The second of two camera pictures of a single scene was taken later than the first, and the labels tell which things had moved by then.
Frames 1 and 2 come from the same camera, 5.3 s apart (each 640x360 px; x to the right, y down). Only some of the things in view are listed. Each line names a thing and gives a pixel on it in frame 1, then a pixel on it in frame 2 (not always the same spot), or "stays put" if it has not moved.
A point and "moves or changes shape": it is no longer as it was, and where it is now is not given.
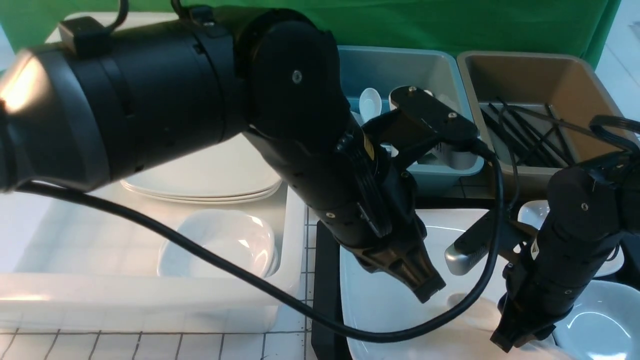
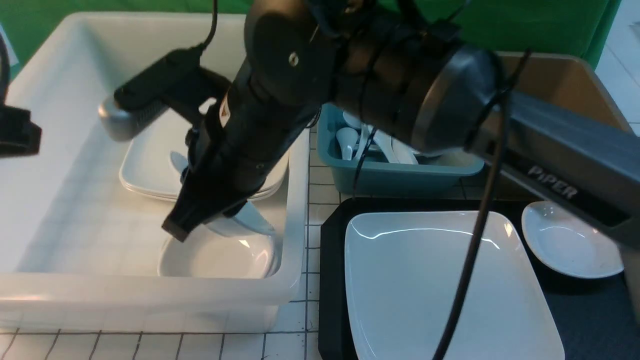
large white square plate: [370, 301] stays put
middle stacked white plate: [184, 197] stays put
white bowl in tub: [245, 236] stays put
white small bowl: [603, 324] -> [246, 221]
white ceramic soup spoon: [469, 335] moves or changes shape
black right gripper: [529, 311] -> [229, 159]
